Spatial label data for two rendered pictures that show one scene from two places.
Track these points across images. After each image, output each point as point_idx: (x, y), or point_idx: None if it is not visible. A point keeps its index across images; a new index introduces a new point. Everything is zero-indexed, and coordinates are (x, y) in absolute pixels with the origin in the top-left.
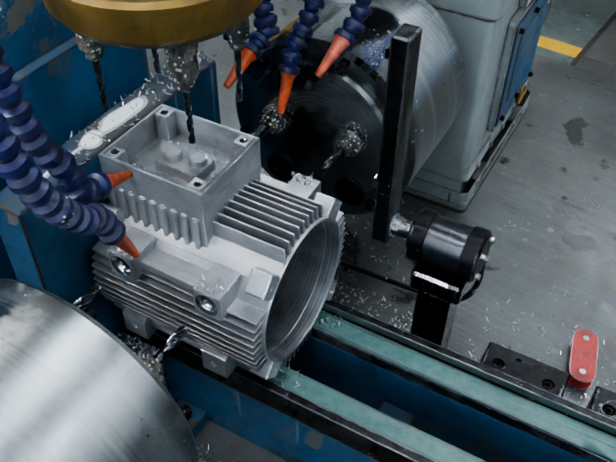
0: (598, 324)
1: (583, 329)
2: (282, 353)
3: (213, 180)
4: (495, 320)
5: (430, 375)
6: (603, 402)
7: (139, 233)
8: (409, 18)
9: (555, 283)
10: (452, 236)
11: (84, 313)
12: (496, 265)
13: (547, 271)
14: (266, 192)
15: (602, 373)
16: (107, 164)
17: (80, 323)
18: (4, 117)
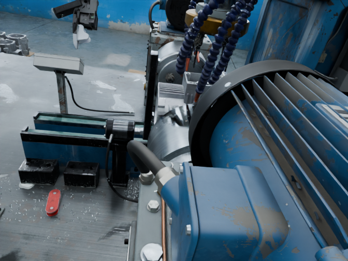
0: (42, 226)
1: (52, 211)
2: (155, 120)
3: (185, 74)
4: (95, 209)
5: None
6: (50, 166)
7: None
8: (185, 133)
9: (64, 243)
10: (119, 120)
11: (177, 53)
12: (99, 241)
13: (70, 249)
14: (176, 89)
15: (44, 203)
16: None
17: (176, 51)
18: (190, 5)
